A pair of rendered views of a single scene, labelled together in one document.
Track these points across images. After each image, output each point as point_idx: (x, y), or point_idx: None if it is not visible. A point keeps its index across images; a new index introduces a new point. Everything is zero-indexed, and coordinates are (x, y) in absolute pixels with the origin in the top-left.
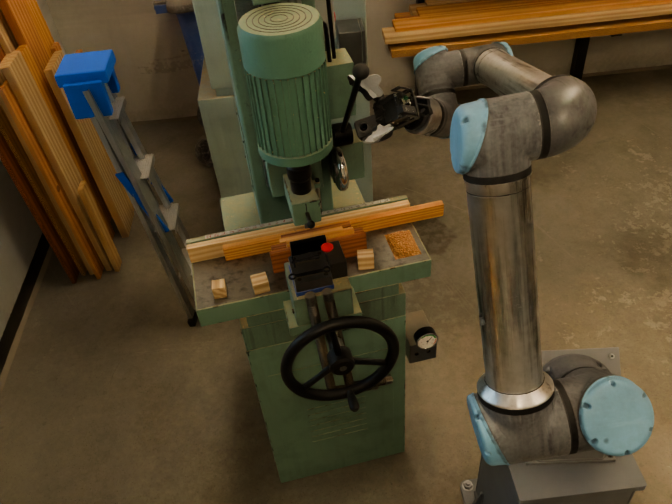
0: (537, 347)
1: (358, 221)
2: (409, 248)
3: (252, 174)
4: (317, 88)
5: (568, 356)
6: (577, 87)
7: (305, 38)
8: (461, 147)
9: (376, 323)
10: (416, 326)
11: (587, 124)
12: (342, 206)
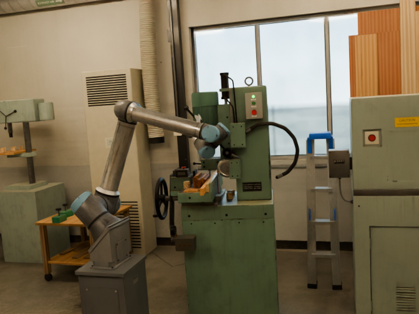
0: (103, 173)
1: (206, 181)
2: (185, 189)
3: None
4: (194, 113)
5: (116, 217)
6: (121, 101)
7: (191, 95)
8: None
9: (156, 184)
10: (186, 236)
11: (114, 109)
12: (246, 202)
